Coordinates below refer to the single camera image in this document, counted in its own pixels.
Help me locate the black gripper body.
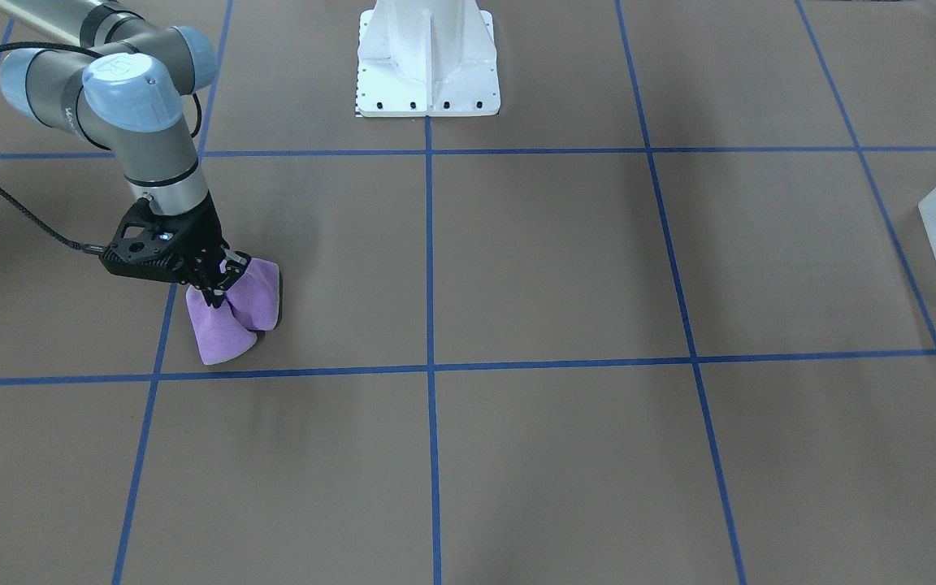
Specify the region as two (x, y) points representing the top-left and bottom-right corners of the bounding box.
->
(161, 195), (228, 288)

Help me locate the purple cloth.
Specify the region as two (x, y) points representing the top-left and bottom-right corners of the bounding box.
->
(184, 257), (282, 366)

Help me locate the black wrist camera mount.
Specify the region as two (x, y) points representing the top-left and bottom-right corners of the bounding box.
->
(99, 197), (193, 284)

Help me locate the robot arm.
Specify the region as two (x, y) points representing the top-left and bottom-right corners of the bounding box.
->
(0, 1), (250, 308)

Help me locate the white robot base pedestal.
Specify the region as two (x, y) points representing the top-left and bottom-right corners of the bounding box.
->
(354, 1), (501, 118)

